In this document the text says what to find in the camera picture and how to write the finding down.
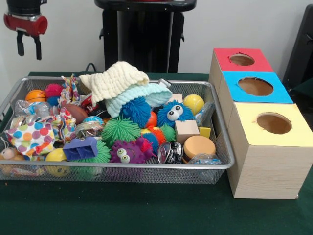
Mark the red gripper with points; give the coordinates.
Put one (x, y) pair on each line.
(25, 24)

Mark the red black packet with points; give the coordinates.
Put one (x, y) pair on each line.
(88, 103)

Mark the cream waffle cloth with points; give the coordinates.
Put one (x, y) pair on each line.
(115, 81)

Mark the clear blue plastic packet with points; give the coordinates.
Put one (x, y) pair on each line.
(205, 113)

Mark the clear mesh bin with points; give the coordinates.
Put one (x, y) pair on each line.
(217, 147)

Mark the wooden box with three holes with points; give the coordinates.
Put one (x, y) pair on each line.
(266, 161)

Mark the pink spiky ball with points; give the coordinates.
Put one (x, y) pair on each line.
(53, 90)

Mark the small orange basketball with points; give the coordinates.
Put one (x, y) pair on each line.
(35, 96)

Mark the brown toy football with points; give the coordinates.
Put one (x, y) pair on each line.
(76, 112)

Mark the polka dot cloth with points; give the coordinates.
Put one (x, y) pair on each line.
(34, 137)

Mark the blue globe ball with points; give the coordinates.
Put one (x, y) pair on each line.
(93, 119)

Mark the silver can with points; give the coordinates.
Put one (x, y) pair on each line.
(89, 129)

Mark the purple plastic block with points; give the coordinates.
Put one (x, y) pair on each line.
(80, 148)

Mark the yellow smiley ball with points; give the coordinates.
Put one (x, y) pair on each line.
(57, 161)

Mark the mint green knit cloth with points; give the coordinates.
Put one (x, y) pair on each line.
(142, 95)

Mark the small green spiky ball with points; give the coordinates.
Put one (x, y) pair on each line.
(120, 130)

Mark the large green spiky ball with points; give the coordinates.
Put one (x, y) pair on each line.
(103, 154)

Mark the purple spiky ball with eyes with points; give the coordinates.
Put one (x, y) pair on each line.
(128, 152)

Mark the blue fuzzy ball with eyes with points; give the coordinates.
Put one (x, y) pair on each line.
(175, 113)

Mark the wooden cube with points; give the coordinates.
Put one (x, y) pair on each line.
(187, 131)

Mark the yellow block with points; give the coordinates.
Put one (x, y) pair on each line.
(205, 132)

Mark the round wooden disc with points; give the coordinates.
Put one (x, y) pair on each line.
(198, 147)

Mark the clear crumpled plastic packet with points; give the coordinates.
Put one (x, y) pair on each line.
(204, 159)

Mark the black chair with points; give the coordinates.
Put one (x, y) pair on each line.
(301, 54)

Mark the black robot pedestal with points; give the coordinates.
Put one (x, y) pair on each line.
(146, 39)

